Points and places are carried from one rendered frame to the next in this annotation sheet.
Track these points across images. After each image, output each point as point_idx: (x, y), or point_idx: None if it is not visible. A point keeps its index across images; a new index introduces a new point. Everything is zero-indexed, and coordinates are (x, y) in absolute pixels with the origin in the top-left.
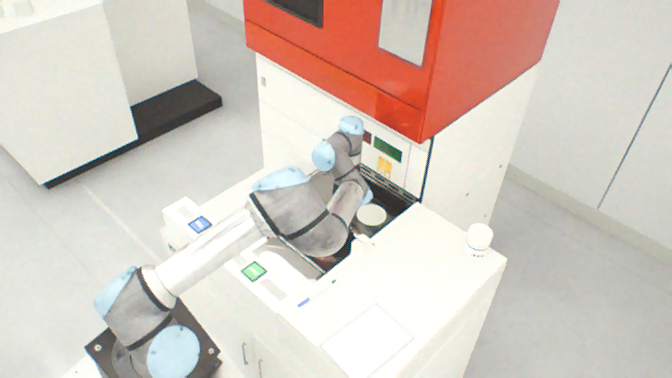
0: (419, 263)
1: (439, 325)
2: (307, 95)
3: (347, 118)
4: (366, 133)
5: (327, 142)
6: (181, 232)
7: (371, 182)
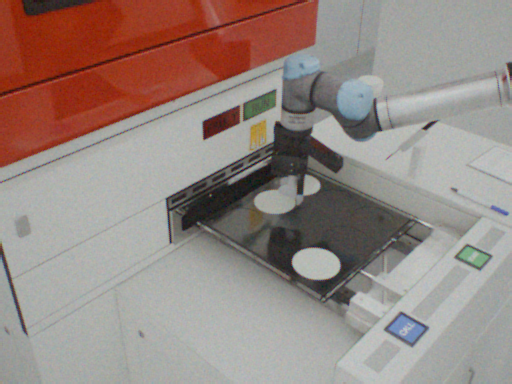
0: (395, 138)
1: (470, 133)
2: (130, 151)
3: (297, 60)
4: (233, 111)
5: (348, 80)
6: (417, 369)
7: (250, 172)
